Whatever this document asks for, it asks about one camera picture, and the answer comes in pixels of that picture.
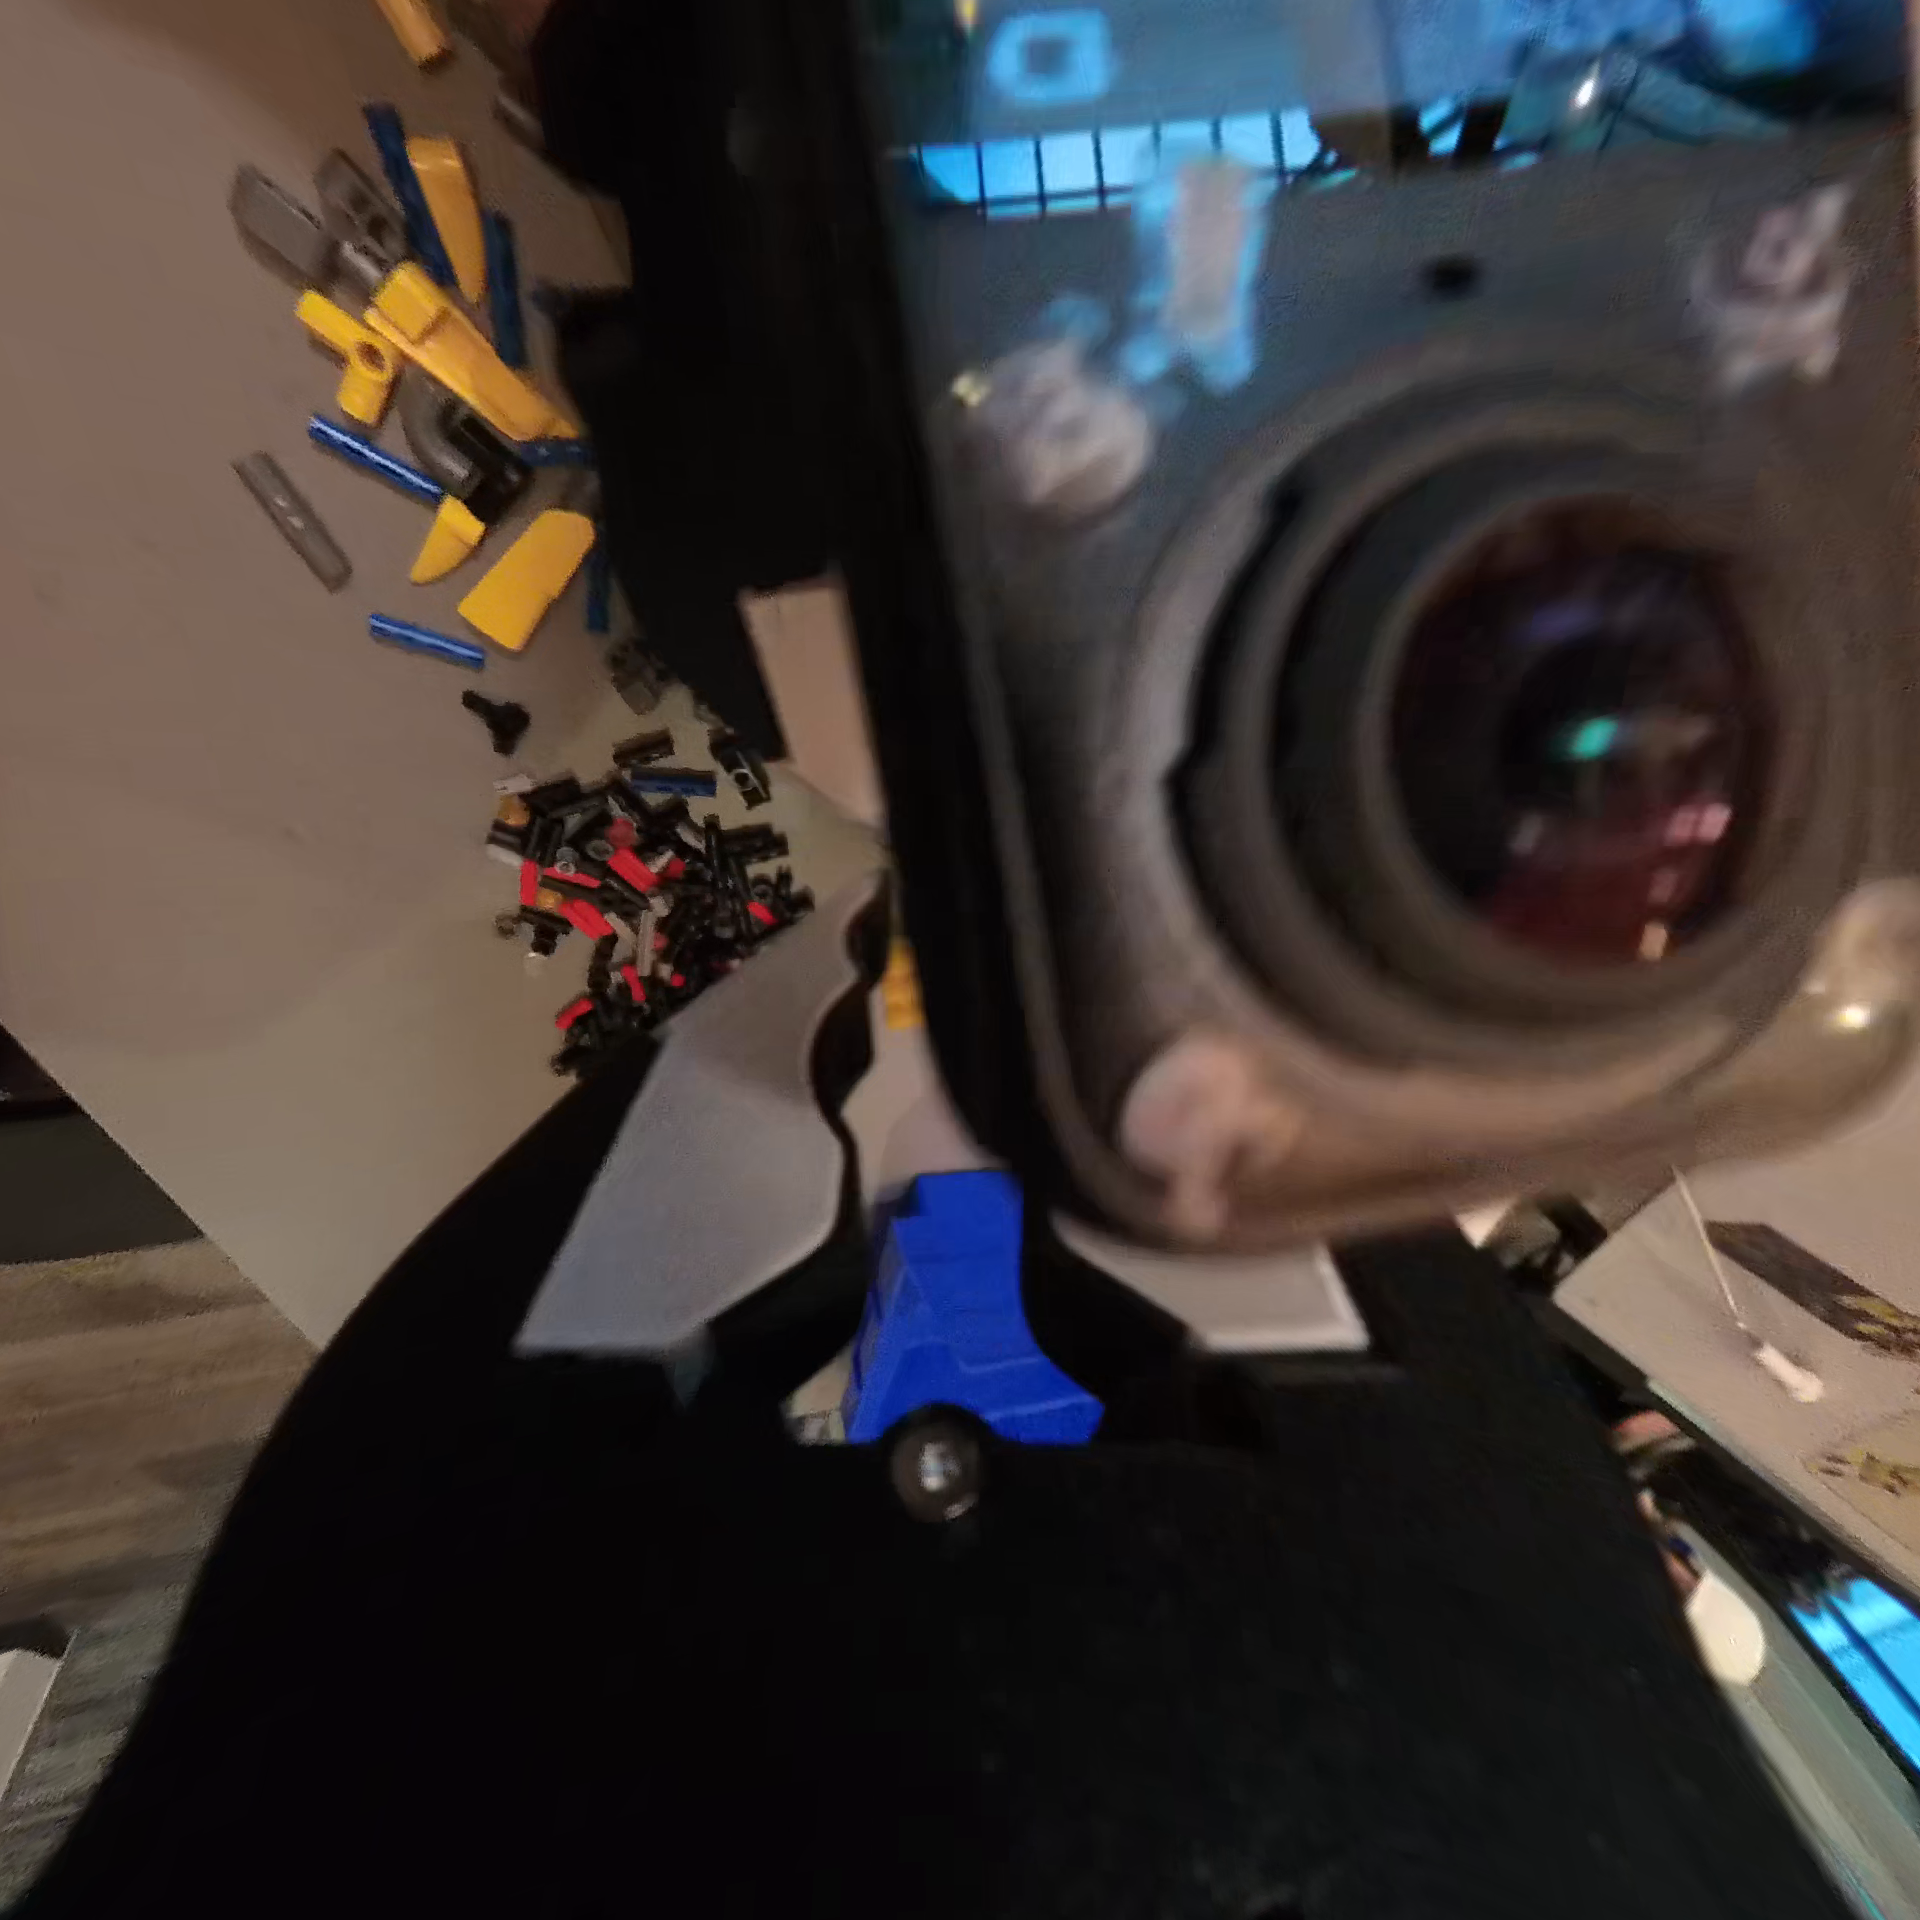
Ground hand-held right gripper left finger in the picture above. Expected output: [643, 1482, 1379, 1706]
[515, 874, 893, 1366]

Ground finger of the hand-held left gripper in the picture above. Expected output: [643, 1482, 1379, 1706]
[738, 574, 888, 823]

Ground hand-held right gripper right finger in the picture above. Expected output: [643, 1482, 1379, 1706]
[1047, 1212, 1370, 1356]

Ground pile of yellow grey bricks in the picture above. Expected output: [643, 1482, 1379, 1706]
[228, 0, 600, 454]

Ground pile of black red pins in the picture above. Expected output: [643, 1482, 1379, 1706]
[486, 766, 819, 1080]

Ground blue storage box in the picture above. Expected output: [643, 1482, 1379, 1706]
[838, 1170, 1106, 1449]

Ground grey curved brick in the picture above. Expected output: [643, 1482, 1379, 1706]
[402, 387, 530, 510]

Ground large yellow curved brick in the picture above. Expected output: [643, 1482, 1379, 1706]
[455, 507, 599, 655]

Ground yellow holed connector brick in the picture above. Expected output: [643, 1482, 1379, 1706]
[295, 289, 404, 430]

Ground instruction booklet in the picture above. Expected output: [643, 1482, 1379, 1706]
[1552, 1124, 1920, 1519]

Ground grey cylinder connector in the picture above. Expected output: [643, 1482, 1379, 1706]
[228, 450, 355, 594]

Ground white cord with clip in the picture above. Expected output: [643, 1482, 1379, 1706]
[1668, 1169, 1828, 1404]

